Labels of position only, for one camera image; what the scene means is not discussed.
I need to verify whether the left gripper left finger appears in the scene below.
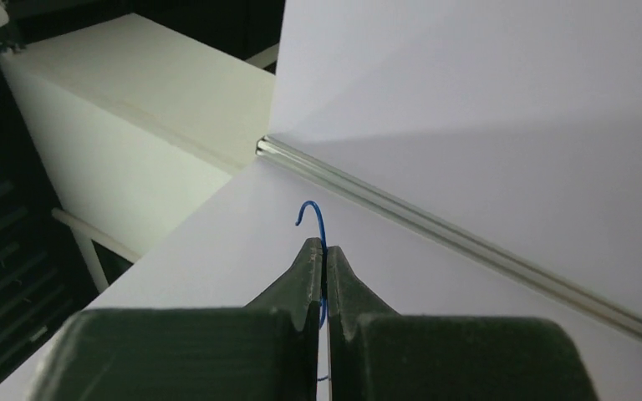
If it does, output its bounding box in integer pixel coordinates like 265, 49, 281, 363
27, 238, 323, 400

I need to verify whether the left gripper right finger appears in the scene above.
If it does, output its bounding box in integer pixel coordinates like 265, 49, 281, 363
325, 246, 602, 401

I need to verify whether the white cabinet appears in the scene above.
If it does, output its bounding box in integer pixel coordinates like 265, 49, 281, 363
0, 14, 275, 258

